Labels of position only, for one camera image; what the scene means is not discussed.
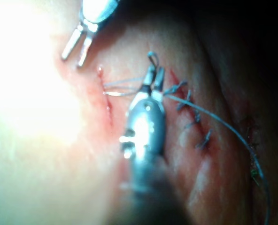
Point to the left arm needle driver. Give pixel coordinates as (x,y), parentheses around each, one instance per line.
(99,11)

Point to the left arm needle driver jaw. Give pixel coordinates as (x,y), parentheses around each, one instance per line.
(85,49)
(72,42)

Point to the right arm needle driver jaw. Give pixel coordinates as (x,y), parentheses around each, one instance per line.
(160,82)
(148,77)

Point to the tissue pad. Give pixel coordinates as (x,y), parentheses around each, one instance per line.
(94,140)

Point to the blue stitching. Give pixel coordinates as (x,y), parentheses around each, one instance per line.
(204,140)

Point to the dark right arm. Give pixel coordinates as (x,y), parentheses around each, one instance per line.
(157,201)

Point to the right arm needle driver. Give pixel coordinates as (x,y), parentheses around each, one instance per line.
(146,126)

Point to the blue thread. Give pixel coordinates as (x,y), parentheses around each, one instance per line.
(223,119)

